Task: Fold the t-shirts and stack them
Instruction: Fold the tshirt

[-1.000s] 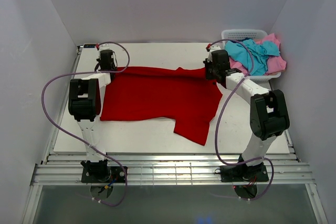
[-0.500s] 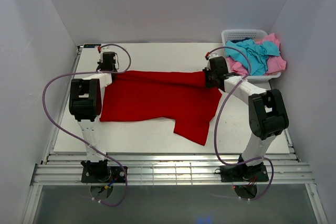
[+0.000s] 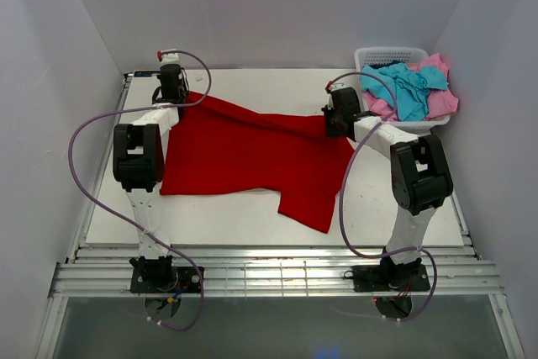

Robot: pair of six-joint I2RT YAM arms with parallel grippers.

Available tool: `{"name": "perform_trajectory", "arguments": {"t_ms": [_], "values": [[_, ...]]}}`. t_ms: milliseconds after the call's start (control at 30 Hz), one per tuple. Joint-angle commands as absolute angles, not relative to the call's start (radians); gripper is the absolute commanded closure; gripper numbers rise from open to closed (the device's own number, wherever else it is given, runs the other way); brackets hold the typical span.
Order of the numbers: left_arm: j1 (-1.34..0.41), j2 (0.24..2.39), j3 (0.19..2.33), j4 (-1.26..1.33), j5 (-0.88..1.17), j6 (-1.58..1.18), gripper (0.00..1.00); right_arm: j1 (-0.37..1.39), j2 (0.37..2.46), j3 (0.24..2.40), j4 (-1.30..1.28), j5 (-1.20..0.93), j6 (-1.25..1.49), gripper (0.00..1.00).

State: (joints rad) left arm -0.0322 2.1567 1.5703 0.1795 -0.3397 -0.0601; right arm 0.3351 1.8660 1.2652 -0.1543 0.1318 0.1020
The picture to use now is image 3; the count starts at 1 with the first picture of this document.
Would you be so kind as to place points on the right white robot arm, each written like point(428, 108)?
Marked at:
point(420, 181)

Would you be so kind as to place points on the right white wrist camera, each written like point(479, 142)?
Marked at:
point(332, 86)

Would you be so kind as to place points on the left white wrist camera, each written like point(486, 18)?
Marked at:
point(168, 57)

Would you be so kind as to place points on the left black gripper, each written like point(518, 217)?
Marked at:
point(173, 96)

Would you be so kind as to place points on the turquoise t shirt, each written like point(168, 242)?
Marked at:
point(400, 91)

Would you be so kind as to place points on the blue white label sticker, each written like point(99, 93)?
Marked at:
point(146, 73)

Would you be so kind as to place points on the aluminium frame rails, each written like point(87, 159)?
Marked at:
point(273, 289)

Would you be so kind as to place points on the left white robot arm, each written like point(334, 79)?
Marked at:
point(139, 153)

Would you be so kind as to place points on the white plastic basket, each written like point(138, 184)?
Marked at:
point(383, 55)

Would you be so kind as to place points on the red t shirt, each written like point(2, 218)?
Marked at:
point(219, 147)

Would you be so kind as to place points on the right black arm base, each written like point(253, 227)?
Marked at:
point(375, 279)

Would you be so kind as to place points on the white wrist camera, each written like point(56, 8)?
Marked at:
point(168, 57)
point(332, 86)

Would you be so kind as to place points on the pink t shirt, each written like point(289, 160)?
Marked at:
point(443, 103)

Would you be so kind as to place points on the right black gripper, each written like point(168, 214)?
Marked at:
point(330, 122)

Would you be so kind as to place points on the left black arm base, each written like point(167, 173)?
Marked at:
point(168, 281)

